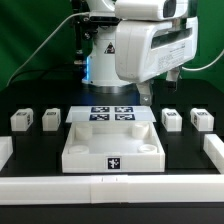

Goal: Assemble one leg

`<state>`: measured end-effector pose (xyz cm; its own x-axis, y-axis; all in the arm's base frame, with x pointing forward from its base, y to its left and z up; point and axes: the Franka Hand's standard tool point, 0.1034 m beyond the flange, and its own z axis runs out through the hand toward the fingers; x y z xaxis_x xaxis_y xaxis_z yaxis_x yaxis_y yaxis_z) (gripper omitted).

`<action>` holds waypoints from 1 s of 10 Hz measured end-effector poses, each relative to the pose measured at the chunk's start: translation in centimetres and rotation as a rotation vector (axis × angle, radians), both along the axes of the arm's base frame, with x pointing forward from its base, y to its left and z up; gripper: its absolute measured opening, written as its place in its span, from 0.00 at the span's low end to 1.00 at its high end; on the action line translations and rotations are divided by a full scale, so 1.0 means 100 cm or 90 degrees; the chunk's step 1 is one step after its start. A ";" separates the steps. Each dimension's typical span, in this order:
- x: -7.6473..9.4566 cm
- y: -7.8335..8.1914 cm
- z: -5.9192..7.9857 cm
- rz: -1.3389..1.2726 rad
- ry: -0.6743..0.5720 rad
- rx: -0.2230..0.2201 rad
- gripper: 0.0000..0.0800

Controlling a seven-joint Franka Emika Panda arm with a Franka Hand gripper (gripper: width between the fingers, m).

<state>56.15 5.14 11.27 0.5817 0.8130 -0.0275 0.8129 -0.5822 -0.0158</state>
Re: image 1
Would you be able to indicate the white right fence block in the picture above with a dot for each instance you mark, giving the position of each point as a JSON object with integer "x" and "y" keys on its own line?
{"x": 214, "y": 148}

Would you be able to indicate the white front fence rail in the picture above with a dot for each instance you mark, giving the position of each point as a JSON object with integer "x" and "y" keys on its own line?
{"x": 111, "y": 189}

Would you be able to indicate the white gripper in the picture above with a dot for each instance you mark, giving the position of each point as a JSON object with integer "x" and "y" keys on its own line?
{"x": 146, "y": 49}

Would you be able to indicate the white left fence block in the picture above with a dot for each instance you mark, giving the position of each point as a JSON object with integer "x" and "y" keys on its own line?
{"x": 6, "y": 150}

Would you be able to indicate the white fence block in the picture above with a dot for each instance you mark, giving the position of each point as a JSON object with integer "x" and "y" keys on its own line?
{"x": 214, "y": 148}
{"x": 6, "y": 150}

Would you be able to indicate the white square tabletop part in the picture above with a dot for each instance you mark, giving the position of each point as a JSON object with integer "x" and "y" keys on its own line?
{"x": 109, "y": 146}

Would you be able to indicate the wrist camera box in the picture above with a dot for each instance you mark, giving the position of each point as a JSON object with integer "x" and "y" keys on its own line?
{"x": 152, "y": 10}

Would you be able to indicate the white marker sheet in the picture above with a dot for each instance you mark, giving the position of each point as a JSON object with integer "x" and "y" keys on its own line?
{"x": 110, "y": 113}

